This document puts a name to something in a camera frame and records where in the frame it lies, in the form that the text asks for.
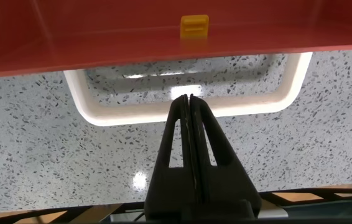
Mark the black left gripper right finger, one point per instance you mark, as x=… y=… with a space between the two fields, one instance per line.
x=225 y=193

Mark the small yellow clip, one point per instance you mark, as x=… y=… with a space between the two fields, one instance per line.
x=194 y=28

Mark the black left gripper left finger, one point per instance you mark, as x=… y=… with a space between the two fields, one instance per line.
x=166 y=193

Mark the red plastic bin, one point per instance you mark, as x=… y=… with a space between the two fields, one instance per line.
x=101 y=46

